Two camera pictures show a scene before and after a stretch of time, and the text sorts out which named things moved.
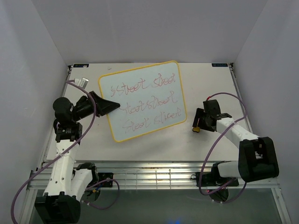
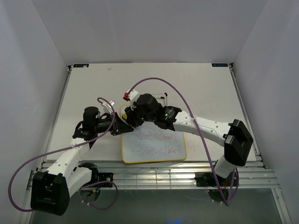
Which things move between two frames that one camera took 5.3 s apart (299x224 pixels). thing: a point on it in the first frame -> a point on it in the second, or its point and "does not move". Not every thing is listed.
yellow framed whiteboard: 151,98 -> 149,142
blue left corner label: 82,65 does not move
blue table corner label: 219,65 does not move
